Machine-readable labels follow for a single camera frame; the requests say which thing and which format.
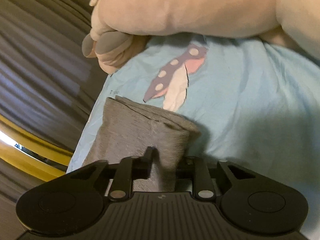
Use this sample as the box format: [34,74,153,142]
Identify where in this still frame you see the grey sweatpants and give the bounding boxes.
[83,96,201,192]

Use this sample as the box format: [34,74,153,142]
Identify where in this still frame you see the yellow curtain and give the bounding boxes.
[1,116,73,181]

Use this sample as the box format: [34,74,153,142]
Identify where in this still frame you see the light blue bed sheet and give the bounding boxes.
[66,32,320,196]

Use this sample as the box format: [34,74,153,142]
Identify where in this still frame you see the grey curtain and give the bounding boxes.
[1,0,106,239]

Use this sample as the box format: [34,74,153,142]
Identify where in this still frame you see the pink plush toy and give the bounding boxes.
[82,0,319,74]

